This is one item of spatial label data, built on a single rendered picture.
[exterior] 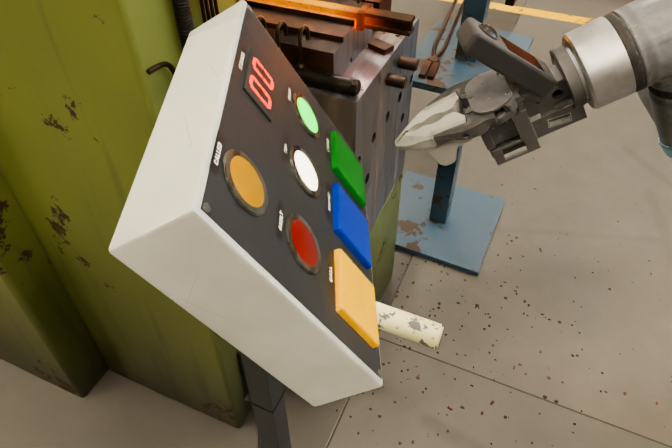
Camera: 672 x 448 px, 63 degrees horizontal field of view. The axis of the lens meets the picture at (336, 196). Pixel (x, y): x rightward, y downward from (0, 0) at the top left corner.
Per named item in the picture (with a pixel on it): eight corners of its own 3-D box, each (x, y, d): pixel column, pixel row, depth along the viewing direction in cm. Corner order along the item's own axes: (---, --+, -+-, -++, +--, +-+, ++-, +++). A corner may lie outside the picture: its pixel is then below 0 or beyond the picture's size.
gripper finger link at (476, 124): (439, 153, 62) (515, 120, 59) (434, 144, 61) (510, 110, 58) (433, 129, 65) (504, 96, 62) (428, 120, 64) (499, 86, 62)
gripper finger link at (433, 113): (412, 170, 69) (481, 140, 66) (391, 138, 66) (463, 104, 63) (409, 155, 72) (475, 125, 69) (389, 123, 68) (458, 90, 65)
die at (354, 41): (372, 39, 115) (373, -1, 109) (333, 85, 101) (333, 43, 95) (203, 6, 127) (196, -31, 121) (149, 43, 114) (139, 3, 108)
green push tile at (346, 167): (363, 167, 74) (335, 129, 70) (367, 206, 68) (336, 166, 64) (351, 172, 74) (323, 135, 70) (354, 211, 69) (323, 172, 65)
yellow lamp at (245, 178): (279, 189, 46) (275, 149, 43) (251, 225, 43) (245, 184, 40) (247, 180, 47) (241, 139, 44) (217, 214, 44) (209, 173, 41)
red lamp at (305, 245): (330, 246, 51) (329, 214, 48) (308, 283, 48) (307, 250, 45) (300, 237, 52) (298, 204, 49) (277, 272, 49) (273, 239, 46)
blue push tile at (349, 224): (368, 220, 66) (337, 180, 62) (372, 267, 61) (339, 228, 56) (355, 225, 67) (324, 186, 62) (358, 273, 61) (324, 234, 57)
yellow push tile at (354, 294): (374, 286, 59) (340, 246, 55) (381, 346, 54) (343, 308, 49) (360, 291, 60) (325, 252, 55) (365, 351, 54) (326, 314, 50)
